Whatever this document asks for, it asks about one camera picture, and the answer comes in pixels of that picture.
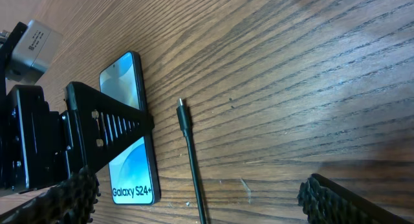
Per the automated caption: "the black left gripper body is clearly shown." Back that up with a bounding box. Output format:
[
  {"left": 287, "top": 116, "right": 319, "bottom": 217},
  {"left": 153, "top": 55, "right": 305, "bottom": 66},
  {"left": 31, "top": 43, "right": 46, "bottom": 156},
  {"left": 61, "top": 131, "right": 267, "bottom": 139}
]
[{"left": 1, "top": 22, "right": 71, "bottom": 196}]

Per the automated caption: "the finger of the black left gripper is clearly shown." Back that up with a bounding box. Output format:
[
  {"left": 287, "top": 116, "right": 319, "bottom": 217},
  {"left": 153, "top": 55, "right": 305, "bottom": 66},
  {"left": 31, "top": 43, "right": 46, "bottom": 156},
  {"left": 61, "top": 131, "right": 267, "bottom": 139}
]
[{"left": 65, "top": 82, "right": 154, "bottom": 172}]

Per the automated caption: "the black USB charging cable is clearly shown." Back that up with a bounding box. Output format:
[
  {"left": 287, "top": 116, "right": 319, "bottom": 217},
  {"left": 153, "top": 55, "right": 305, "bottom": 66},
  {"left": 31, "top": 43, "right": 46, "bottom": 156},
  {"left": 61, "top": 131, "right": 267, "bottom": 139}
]
[{"left": 176, "top": 98, "right": 208, "bottom": 224}]

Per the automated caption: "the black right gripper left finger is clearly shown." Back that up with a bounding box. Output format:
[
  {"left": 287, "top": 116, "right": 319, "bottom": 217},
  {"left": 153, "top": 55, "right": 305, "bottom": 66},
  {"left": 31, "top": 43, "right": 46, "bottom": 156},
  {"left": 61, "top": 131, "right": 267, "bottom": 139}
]
[{"left": 1, "top": 167, "right": 100, "bottom": 224}]

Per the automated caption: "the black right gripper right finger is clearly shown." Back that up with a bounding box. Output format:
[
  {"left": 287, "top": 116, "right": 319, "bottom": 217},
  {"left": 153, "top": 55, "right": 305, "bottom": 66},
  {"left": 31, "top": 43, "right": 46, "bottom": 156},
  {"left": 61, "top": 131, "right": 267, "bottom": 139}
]
[{"left": 297, "top": 174, "right": 411, "bottom": 224}]

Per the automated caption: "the blue Galaxy smartphone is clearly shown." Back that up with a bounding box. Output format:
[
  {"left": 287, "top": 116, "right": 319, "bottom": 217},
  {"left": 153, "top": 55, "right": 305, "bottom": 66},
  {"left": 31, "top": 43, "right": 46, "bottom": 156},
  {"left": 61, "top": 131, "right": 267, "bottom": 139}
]
[{"left": 99, "top": 51, "right": 160, "bottom": 205}]

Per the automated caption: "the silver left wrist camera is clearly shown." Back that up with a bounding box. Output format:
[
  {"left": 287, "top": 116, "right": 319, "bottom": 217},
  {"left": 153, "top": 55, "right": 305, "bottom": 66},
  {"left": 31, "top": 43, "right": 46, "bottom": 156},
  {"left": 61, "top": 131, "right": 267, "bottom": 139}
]
[{"left": 5, "top": 19, "right": 63, "bottom": 85}]

